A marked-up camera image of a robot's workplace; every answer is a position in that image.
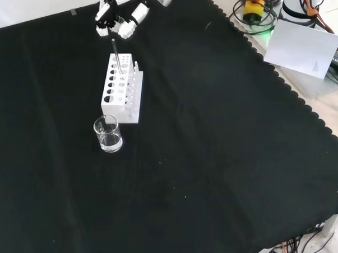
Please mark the black bench cloth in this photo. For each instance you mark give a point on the black bench cloth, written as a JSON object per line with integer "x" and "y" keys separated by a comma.
{"x": 185, "y": 132}

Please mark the yellow stop button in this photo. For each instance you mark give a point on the yellow stop button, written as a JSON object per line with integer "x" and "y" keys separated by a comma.
{"x": 254, "y": 8}

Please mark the white test tube rack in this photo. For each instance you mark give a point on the white test tube rack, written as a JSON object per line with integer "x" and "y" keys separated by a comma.
{"x": 109, "y": 105}

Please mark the pale board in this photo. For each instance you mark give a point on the pale board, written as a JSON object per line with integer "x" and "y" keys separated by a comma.
{"x": 298, "y": 48}

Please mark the clear glass rod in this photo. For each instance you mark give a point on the clear glass rod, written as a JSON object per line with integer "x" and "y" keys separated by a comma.
{"x": 116, "y": 55}

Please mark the small clear glass beaker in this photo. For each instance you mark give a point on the small clear glass beaker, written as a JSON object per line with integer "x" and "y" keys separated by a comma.
{"x": 110, "y": 142}

